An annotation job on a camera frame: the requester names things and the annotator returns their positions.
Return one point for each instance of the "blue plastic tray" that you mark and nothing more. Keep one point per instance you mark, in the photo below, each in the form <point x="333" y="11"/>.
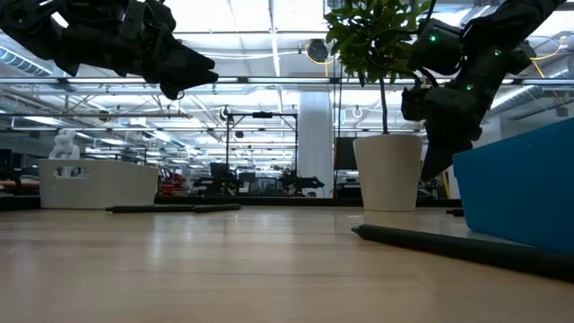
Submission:
<point x="515" y="188"/>

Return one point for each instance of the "black monitor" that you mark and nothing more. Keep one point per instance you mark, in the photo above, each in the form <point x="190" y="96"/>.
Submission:
<point x="345" y="154"/>

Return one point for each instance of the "black rig frame with camera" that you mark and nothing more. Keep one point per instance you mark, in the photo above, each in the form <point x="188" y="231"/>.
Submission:
<point x="262" y="115"/>

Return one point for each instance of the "white plant pot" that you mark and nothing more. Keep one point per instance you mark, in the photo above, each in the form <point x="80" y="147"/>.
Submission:
<point x="388" y="175"/>

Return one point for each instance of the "white plastic bin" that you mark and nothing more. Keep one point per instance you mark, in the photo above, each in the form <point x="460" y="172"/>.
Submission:
<point x="98" y="184"/>

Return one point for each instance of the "black aluminium rig frame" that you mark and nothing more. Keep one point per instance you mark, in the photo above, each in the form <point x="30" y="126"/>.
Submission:
<point x="291" y="200"/>

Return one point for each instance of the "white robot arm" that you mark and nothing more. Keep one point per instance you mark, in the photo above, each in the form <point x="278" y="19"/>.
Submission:
<point x="65" y="143"/>

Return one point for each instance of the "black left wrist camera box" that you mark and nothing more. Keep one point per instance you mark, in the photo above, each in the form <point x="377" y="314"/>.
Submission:
<point x="152" y="15"/>

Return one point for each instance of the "brown cardboard tube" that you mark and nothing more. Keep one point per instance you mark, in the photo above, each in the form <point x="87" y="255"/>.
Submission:
<point x="22" y="184"/>

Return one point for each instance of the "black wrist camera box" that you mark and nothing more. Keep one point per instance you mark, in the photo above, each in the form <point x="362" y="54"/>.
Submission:
<point x="152" y="15"/>
<point x="432" y="45"/>

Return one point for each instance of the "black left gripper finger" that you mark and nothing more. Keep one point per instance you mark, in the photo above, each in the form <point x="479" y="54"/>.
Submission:
<point x="172" y="92"/>
<point x="188" y="63"/>

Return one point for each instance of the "long ceiling light strip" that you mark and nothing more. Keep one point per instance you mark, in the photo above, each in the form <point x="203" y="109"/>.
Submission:
<point x="269" y="80"/>

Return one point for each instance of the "green leafy plant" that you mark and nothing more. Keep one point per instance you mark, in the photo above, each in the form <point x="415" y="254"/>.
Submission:
<point x="359" y="45"/>

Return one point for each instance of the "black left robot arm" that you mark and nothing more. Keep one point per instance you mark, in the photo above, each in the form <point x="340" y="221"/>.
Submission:
<point x="27" y="27"/>

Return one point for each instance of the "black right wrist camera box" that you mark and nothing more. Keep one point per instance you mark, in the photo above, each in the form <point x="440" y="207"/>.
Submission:
<point x="432" y="45"/>

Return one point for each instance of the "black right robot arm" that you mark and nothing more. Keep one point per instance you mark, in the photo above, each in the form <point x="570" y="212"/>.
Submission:
<point x="515" y="27"/>

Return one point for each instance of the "black pen with white print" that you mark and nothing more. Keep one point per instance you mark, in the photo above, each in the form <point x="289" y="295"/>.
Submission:
<point x="148" y="208"/>

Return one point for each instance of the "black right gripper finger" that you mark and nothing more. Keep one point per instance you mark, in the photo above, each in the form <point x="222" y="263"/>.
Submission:
<point x="441" y="154"/>

